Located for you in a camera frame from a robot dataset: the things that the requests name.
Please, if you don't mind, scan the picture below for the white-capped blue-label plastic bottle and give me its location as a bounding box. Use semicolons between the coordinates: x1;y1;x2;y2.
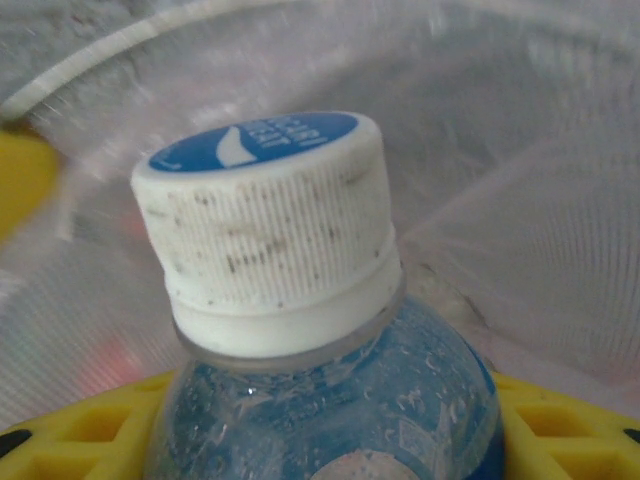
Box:
130;110;505;480

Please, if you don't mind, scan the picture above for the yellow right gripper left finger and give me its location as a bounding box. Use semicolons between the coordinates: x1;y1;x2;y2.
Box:
0;369;175;480

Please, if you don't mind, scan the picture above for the clear plastic bag bin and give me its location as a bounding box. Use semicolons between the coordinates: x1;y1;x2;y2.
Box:
0;0;640;436

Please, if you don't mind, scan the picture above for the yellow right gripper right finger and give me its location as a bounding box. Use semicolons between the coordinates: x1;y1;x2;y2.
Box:
492;372;640;480

